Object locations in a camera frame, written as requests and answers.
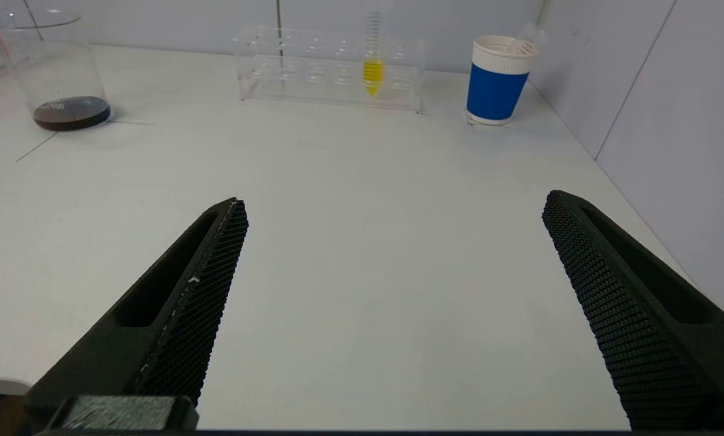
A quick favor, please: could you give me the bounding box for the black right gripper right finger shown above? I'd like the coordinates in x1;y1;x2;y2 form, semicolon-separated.
542;190;724;431

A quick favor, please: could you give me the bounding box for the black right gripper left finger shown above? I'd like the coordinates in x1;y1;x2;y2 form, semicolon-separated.
25;197;249;432

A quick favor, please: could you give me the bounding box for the test tube with red pigment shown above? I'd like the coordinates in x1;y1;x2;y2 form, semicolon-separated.
507;22;547;55

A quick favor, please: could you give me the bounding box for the clear glass beaker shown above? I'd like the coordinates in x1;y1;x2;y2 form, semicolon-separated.
0;9;113;132

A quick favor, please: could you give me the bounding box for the test tube with yellow pigment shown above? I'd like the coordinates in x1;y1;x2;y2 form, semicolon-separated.
362;9;387;96

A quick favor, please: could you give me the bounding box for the blue white paper cup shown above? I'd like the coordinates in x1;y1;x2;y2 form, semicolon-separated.
465;35;540;126

